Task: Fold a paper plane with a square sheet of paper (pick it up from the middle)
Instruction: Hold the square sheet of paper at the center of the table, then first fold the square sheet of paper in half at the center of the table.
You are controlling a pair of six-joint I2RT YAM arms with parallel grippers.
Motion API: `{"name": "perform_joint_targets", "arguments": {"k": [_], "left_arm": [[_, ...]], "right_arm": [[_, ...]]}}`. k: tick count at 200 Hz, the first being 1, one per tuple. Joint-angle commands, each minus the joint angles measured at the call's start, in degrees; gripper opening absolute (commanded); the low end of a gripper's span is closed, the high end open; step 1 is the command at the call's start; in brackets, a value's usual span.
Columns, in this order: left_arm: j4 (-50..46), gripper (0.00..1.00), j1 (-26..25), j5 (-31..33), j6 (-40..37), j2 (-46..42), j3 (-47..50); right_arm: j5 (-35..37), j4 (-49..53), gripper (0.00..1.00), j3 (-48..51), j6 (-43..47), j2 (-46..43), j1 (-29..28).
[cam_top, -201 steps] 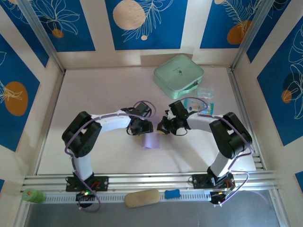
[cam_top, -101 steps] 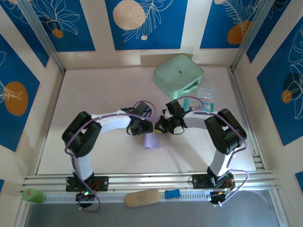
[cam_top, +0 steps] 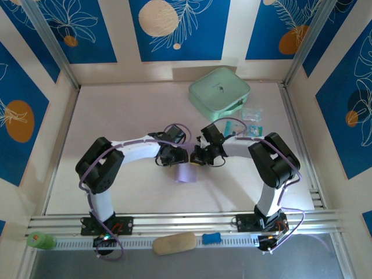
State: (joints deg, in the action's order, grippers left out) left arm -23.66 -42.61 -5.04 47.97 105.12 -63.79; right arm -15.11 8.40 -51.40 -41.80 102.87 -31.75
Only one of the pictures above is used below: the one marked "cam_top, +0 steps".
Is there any purple paper sheet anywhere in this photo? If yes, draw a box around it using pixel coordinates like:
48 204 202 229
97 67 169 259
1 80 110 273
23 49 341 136
175 164 198 184

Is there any blue snack packet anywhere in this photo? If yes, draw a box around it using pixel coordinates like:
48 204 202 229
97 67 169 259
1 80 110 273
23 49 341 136
224 120 264 139

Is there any clear plastic packet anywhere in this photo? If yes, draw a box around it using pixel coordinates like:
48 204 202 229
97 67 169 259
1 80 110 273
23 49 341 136
240 107 264 121

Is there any mint green zipper pouch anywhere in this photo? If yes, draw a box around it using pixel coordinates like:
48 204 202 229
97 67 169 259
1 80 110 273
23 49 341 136
188 66 252 123

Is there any blue bone-shaped block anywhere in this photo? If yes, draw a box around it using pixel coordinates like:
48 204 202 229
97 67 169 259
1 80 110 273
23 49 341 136
202 232 221 245

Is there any beige oval case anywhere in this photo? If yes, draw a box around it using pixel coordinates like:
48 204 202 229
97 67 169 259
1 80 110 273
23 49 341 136
152 231 198 256

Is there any black right controller board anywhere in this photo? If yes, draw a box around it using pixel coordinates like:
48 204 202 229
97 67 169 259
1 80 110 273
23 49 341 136
257 234 281 253

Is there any black controller board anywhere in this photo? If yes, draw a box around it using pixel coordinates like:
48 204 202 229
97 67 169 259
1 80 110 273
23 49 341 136
92 234 117 249
257 234 281 253

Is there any black left controller board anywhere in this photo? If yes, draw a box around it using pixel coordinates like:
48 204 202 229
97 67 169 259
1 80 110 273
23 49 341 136
92 234 117 249

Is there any green bottle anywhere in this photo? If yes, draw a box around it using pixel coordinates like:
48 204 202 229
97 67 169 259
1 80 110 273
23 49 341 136
26 231 58 251

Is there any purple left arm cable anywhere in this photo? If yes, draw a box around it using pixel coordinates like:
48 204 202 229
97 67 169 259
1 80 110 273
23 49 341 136
78 123 192 261

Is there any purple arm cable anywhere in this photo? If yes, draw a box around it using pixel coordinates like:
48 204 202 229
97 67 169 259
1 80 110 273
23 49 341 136
78 123 192 261
213 117 306 253

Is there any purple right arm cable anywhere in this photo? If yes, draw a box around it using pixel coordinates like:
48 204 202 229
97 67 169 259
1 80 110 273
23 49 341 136
213 117 306 253

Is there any long aluminium mounting rail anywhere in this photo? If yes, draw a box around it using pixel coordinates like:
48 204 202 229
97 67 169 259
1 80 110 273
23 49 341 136
27 209 348 237

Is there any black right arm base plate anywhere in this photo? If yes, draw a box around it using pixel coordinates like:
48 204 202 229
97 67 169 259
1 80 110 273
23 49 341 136
235 213 288 233

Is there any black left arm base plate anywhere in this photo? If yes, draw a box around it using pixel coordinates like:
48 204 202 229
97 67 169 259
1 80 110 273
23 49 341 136
80 216 134 236

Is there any aluminium side rail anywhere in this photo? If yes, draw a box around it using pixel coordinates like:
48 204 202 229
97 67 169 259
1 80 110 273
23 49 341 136
279 83 327 210
42 87 81 216

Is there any grey slotted cable duct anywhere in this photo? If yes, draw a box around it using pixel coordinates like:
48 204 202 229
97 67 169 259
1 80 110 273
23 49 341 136
53 234 261 251

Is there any aluminium frame post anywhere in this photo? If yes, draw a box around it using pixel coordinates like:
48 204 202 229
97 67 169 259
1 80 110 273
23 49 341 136
282 0 341 88
20 0 81 90

